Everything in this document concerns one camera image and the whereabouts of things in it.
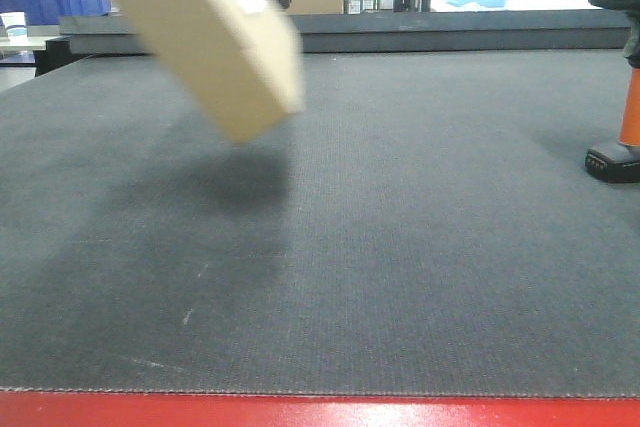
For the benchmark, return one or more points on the tan cardboard package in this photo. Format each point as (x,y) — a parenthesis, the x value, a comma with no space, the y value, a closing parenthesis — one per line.
(239,59)

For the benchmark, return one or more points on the light blue tray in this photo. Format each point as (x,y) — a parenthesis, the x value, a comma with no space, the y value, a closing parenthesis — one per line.
(478,5)

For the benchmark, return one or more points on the white paper cup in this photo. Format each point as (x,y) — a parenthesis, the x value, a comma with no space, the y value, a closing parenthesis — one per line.
(15,25)

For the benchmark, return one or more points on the red conveyor frame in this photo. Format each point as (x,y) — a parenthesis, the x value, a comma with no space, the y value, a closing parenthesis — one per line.
(106,409)

